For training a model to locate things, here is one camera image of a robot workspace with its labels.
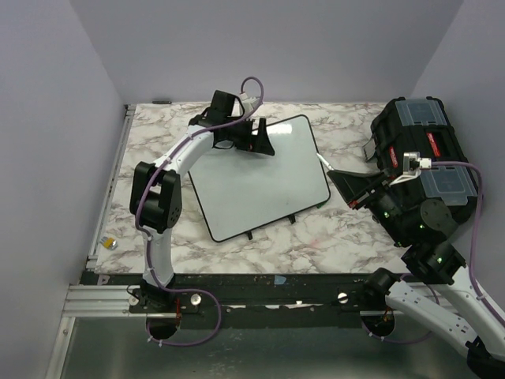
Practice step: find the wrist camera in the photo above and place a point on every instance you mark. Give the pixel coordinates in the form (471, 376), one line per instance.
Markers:
(413, 165)
(247, 104)

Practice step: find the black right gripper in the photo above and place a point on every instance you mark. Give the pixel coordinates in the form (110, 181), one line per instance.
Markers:
(349, 183)

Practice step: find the black plastic toolbox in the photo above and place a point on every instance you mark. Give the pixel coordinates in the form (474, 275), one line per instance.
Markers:
(432, 206)

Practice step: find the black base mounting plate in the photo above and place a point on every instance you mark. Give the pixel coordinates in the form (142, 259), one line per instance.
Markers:
(253, 301)

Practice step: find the front aluminium rail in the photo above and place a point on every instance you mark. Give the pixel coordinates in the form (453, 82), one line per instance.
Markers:
(98, 301)

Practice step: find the black framed whiteboard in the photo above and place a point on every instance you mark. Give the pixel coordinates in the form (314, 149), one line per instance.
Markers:
(239, 192)

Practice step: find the green white marker pen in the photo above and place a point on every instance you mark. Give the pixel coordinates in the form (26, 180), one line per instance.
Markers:
(326, 164)

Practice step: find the yellow small object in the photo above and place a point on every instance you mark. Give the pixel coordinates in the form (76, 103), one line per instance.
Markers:
(108, 243)

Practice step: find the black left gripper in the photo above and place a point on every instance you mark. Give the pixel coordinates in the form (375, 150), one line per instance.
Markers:
(260, 143)

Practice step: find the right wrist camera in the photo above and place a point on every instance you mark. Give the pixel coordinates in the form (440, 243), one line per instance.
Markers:
(413, 165)

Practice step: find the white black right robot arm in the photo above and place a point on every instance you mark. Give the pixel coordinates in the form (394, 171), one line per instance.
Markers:
(475, 329)

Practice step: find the aluminium rail left edge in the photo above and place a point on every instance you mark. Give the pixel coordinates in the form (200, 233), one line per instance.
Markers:
(109, 193)

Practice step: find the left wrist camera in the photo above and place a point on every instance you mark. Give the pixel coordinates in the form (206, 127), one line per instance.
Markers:
(247, 104)

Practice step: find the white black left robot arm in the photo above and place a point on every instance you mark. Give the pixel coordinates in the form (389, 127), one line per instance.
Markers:
(156, 200)

